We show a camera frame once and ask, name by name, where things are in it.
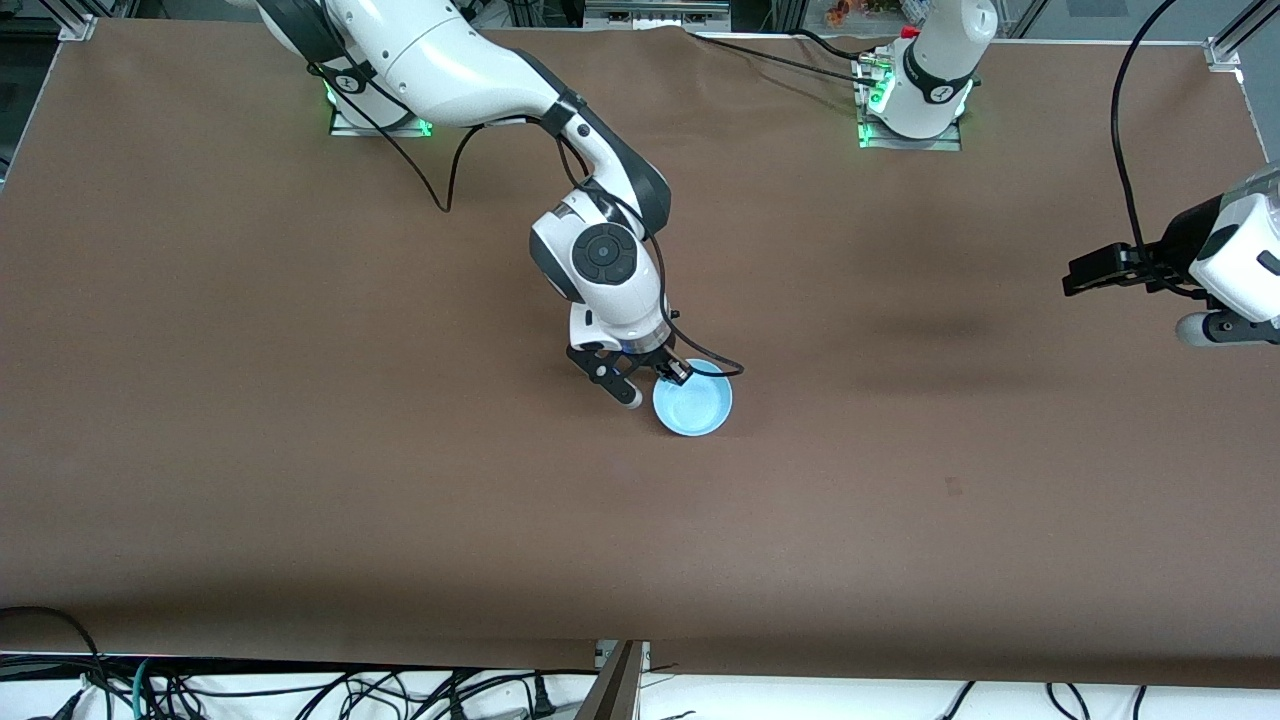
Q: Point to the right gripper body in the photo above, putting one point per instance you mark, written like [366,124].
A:
[659,361]

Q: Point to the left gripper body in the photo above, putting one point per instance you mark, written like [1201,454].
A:
[1183,243]

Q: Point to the blue bowl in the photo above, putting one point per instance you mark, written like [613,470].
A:
[695,402]

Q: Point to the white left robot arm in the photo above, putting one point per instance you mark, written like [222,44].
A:
[935,60]

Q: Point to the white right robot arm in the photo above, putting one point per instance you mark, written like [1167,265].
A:
[450,60]

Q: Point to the brown table cover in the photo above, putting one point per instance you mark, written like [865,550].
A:
[600,550]

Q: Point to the aluminium corner profile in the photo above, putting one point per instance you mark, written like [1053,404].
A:
[75,25]
[1225,50]

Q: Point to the black power plug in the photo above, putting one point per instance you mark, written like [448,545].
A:
[542,695]

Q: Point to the orange object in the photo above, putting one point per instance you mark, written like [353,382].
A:
[838,12]

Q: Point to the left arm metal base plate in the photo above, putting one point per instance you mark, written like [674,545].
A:
[950,144]

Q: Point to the aluminium frame leg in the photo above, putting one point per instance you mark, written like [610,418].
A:
[620,690]

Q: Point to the metal rail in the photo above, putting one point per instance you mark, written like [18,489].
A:
[655,15]

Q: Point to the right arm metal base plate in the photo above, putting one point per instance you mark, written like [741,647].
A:
[345,127]

